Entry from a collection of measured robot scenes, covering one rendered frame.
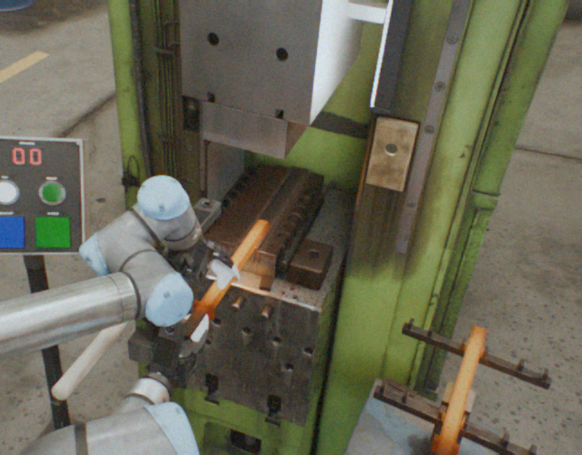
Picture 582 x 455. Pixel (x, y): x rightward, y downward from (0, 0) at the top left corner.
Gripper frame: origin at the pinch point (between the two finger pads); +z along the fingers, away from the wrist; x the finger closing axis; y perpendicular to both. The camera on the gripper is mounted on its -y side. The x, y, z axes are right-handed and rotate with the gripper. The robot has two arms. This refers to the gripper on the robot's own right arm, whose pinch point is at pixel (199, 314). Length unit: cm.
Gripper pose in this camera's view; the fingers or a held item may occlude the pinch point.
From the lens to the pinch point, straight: 143.9
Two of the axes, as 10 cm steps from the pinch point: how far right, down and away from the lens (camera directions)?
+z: 3.3, -5.3, 7.8
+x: 9.4, 2.5, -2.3
